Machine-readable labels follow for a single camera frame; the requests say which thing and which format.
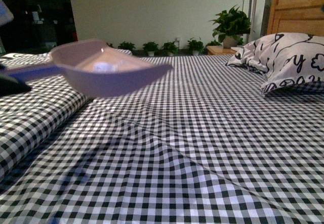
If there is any black white checkered bedsheet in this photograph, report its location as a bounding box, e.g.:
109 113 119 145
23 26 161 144
1 56 323 223

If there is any white floor lamp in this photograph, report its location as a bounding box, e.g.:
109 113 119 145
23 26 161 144
236 0 259 42

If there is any large potted green plant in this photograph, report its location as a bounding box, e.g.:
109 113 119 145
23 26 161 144
210 6 251 49

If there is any white patterned pillow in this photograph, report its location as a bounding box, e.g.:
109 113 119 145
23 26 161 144
226 32 323 95

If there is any small potted plant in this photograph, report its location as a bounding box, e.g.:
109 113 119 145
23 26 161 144
118 41 135 51
187 37 204 56
163 41 179 56
143 41 158 57

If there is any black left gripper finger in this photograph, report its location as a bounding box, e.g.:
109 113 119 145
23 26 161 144
1 64 32 97

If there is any beige plastic dustpan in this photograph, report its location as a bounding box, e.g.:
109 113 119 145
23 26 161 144
3 39 173 98

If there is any white paper trash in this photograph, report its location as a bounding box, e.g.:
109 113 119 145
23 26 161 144
93 62 118 73

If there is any far wooden nightstand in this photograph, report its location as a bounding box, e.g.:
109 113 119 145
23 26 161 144
207 46 236 55

